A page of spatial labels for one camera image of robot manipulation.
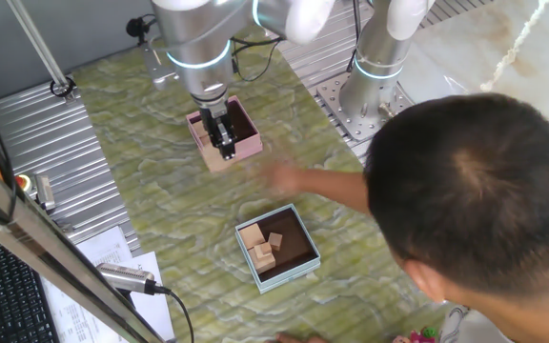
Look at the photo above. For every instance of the person head black hair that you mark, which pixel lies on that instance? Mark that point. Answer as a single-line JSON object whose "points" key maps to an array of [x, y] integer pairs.
{"points": [[474, 190]]}

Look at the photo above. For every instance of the person right hand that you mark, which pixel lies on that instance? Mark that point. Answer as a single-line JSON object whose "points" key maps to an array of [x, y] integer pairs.
{"points": [[285, 178]]}

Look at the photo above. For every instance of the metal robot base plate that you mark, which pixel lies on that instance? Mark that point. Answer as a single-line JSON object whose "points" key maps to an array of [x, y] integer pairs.
{"points": [[351, 126]]}

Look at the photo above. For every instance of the green marble pattern mat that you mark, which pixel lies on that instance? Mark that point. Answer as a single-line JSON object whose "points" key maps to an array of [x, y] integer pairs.
{"points": [[169, 200]]}

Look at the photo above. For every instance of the plain white paper sheet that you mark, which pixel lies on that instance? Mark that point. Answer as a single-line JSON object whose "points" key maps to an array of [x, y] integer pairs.
{"points": [[153, 309]]}

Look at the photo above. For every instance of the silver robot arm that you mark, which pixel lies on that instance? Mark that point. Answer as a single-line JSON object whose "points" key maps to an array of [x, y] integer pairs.
{"points": [[198, 33]]}

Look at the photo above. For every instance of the silver depth camera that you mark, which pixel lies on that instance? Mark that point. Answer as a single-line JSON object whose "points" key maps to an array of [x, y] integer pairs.
{"points": [[124, 277]]}

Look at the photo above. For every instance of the small silver device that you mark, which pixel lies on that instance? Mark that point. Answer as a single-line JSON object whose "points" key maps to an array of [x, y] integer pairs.
{"points": [[45, 192]]}

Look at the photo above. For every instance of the small wooden cube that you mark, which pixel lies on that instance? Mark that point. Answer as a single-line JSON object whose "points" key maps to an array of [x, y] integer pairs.
{"points": [[275, 240], [264, 249]]}

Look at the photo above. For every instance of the large wooden cube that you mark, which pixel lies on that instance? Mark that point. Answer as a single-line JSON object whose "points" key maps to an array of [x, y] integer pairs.
{"points": [[251, 236]]}

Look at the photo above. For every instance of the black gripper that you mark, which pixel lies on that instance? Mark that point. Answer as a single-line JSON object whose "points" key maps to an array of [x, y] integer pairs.
{"points": [[217, 121]]}

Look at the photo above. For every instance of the steel frame beam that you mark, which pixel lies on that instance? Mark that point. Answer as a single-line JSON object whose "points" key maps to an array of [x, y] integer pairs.
{"points": [[41, 238]]}

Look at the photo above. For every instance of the light blue cardboard box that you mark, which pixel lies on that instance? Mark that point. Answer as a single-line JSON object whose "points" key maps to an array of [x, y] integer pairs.
{"points": [[298, 267]]}

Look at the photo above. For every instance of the small colourful toy figure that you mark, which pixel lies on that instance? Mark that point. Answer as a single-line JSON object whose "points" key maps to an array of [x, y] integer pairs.
{"points": [[420, 336]]}

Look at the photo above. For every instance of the pink cardboard box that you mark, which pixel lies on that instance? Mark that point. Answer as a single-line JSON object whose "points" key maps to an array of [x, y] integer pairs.
{"points": [[250, 143]]}

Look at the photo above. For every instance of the red emergency stop button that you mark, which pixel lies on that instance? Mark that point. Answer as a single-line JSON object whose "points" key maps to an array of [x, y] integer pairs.
{"points": [[23, 182]]}

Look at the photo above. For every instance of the person left hand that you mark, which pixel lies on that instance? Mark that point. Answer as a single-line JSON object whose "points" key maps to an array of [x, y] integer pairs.
{"points": [[298, 339]]}

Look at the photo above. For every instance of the black computer keyboard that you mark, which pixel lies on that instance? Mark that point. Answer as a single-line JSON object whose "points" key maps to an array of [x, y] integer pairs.
{"points": [[12, 295]]}

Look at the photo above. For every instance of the aluminium pole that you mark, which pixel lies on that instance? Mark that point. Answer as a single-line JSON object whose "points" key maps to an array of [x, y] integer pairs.
{"points": [[38, 43]]}

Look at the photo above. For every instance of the person right forearm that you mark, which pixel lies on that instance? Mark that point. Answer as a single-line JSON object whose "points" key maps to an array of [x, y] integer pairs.
{"points": [[336, 188]]}

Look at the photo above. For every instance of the white marble pattern sheet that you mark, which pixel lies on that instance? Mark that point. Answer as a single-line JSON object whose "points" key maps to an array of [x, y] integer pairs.
{"points": [[470, 47]]}

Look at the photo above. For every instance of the white paper with table print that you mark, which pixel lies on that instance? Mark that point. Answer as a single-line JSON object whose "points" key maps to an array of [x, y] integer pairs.
{"points": [[79, 314]]}

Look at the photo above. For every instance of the light wooden block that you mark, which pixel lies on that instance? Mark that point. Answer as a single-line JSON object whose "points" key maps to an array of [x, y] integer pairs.
{"points": [[265, 264], [215, 163], [204, 141], [198, 127]]}

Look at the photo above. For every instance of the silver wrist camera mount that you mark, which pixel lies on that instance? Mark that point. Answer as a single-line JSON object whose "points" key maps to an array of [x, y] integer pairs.
{"points": [[157, 66]]}

